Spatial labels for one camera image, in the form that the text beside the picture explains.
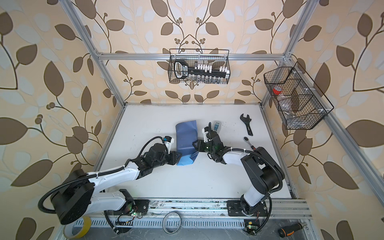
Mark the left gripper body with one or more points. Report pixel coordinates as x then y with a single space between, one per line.
165 159

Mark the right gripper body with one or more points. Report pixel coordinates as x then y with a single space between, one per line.
208 149

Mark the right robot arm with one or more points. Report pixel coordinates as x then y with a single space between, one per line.
265 174

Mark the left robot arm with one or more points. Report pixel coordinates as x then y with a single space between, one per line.
84 193

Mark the black adjustable wrench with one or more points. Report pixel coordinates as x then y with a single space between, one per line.
246 120

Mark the red capped plastic item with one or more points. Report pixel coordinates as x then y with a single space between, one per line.
277 90

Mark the orange black screwdriver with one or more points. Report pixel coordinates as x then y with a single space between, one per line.
290 230

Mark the yellow tape roll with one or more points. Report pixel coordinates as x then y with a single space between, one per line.
68 229

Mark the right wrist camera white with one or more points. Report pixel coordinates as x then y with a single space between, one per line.
207 134

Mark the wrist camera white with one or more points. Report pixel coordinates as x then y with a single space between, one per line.
207 134
168 141

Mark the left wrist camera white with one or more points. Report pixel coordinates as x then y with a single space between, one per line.
168 141

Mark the red handled ratchet wrench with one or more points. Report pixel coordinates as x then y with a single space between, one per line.
246 139

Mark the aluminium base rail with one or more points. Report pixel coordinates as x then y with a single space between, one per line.
200 213

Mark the black socket set rail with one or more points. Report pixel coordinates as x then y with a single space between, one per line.
182 70

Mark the back wire basket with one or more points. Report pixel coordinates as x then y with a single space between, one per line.
216 57

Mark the wire basket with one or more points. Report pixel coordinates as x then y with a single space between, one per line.
216 57
302 103

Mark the right wire basket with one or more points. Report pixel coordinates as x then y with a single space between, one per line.
302 103

